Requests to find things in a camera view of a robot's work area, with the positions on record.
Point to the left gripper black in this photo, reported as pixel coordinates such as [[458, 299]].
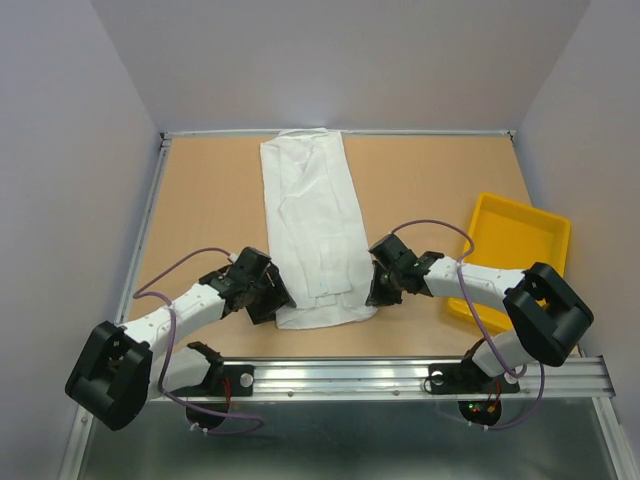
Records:
[[277, 297]]

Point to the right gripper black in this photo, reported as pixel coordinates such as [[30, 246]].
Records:
[[376, 294]]

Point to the white long sleeve shirt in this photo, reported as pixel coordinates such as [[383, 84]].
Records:
[[316, 233]]

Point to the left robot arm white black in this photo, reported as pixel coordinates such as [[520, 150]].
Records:
[[121, 368]]

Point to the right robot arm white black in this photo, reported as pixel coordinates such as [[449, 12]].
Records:
[[548, 318]]

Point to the yellow plastic tray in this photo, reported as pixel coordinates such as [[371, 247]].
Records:
[[511, 235]]

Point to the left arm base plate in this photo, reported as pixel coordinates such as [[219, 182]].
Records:
[[218, 390]]

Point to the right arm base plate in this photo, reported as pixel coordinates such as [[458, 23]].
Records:
[[481, 402]]

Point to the aluminium mounting rail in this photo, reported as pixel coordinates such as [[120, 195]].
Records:
[[403, 378]]

